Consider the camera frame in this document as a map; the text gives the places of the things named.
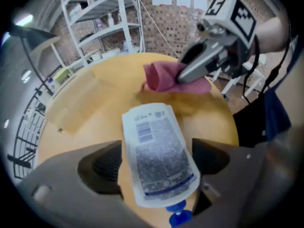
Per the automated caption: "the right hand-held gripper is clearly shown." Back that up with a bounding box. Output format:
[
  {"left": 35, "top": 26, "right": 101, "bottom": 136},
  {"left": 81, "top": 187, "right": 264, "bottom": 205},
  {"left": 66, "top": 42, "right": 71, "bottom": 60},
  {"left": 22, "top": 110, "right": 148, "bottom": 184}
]
[{"left": 177, "top": 0, "right": 258, "bottom": 84}]

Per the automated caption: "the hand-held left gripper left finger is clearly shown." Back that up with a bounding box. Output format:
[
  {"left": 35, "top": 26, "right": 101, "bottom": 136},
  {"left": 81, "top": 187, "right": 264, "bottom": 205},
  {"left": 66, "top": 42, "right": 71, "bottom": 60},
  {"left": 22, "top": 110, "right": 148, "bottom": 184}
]
[{"left": 16, "top": 140, "right": 148, "bottom": 228}]

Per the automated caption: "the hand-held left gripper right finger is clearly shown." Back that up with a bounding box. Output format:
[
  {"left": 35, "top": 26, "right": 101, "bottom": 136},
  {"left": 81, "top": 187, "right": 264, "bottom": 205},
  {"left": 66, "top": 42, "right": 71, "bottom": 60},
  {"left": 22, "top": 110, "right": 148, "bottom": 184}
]
[{"left": 190, "top": 124, "right": 299, "bottom": 228}]

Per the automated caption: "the pink cloth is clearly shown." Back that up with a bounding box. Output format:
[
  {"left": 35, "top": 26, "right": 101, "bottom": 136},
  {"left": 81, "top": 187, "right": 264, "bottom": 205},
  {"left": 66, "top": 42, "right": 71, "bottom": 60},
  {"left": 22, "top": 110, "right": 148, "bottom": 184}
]
[{"left": 142, "top": 61, "right": 212, "bottom": 95}]

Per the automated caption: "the white bottle blue pump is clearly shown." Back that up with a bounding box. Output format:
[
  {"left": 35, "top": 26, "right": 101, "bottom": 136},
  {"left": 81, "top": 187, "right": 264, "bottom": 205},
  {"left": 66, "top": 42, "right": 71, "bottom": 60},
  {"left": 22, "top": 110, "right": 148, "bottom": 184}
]
[{"left": 121, "top": 103, "right": 201, "bottom": 228}]

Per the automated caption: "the person's right forearm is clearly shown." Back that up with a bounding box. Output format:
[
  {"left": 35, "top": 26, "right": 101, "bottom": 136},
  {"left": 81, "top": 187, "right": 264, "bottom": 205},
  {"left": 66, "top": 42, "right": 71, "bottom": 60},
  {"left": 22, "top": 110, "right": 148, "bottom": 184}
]
[{"left": 247, "top": 17, "right": 289, "bottom": 57}]

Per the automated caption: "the black metal railing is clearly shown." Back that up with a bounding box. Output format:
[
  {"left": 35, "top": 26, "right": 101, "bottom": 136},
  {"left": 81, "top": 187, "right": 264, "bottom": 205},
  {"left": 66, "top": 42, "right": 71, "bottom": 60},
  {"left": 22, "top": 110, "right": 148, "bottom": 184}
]
[{"left": 7, "top": 86, "right": 48, "bottom": 179}]

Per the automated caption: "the person's navy blue shirt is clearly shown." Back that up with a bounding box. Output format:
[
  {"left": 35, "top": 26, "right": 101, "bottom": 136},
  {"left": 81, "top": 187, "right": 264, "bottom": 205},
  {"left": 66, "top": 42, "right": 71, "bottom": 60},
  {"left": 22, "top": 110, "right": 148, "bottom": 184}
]
[{"left": 232, "top": 51, "right": 304, "bottom": 149}]

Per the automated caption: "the white metal shelving unit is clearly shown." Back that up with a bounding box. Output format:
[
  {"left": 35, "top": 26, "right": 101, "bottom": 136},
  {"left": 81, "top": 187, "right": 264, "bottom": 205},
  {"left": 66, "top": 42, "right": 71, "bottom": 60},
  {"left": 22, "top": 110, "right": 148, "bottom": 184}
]
[{"left": 60, "top": 0, "right": 146, "bottom": 68}]

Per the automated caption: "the black desk lamp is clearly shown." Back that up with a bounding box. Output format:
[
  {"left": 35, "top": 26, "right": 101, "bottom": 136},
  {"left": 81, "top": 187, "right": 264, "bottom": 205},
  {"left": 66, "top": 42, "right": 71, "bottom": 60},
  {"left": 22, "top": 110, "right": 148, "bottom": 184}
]
[{"left": 8, "top": 24, "right": 61, "bottom": 97}]

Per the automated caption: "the white wall cable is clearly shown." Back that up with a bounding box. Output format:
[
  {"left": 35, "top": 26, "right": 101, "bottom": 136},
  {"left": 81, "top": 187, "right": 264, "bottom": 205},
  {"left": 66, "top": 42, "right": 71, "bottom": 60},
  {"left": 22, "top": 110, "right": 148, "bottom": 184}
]
[{"left": 136, "top": 0, "right": 181, "bottom": 57}]

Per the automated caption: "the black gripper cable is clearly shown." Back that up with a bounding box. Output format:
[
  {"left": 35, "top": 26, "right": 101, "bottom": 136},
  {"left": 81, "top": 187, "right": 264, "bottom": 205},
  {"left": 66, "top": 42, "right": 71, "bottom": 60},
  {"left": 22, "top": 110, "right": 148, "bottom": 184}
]
[{"left": 242, "top": 34, "right": 293, "bottom": 104}]

